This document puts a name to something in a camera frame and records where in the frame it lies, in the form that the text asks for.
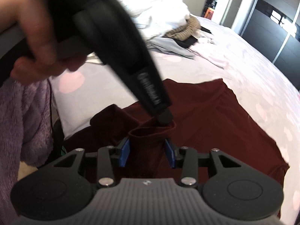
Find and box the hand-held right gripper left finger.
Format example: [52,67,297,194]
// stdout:
[53,138,130,188]

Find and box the orange stool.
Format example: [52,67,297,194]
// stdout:
[204,7,215,20]

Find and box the maroon sweater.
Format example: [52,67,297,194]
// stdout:
[63,78,290,219]

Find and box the dark sliding wardrobe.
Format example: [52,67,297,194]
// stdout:
[241,0,300,90]

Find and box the white black-patterned garment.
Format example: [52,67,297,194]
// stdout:
[199,31,215,44]

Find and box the brown striped garment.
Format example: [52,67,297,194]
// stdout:
[164,15,201,41]

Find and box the grey garment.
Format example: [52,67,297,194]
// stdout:
[146,36,196,59]

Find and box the black cable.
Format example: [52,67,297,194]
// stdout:
[47,78,56,123]

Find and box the black pouch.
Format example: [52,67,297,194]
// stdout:
[52,118,65,160]

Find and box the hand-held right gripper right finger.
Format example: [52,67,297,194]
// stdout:
[164,139,242,188]

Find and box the pale pink garment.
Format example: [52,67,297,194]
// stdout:
[189,44,230,69]

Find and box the person's left forearm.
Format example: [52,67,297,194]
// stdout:
[0,0,24,32]

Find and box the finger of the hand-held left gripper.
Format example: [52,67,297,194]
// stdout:
[153,108,175,126]

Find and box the purple fleece robe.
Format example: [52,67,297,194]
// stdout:
[0,79,55,225]

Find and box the person's left hand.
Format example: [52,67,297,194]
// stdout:
[10,0,87,85]

